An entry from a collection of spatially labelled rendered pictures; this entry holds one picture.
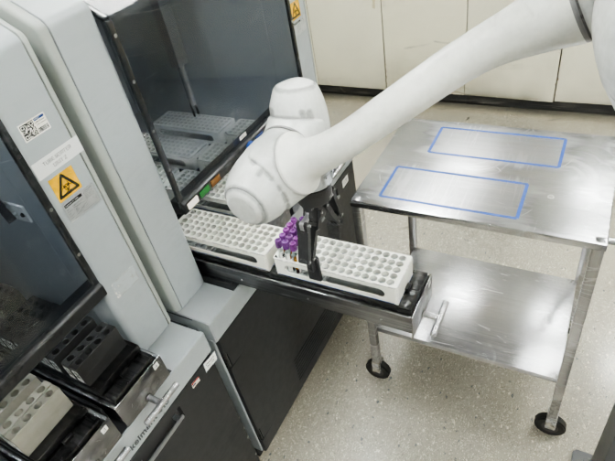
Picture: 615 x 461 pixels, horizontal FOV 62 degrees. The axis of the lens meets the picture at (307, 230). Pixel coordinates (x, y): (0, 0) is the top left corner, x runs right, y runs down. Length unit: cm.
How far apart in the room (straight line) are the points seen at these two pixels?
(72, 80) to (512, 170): 105
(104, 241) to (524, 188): 98
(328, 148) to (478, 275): 123
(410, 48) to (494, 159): 202
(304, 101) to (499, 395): 135
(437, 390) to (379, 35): 227
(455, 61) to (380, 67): 278
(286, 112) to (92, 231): 44
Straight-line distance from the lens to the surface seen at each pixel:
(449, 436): 185
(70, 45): 100
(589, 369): 207
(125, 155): 108
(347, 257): 113
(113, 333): 114
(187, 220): 136
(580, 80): 332
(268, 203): 77
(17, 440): 110
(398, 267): 109
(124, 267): 113
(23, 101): 95
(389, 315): 110
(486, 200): 134
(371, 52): 353
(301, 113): 89
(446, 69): 77
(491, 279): 189
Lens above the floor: 164
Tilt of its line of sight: 39 degrees down
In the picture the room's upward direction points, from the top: 12 degrees counter-clockwise
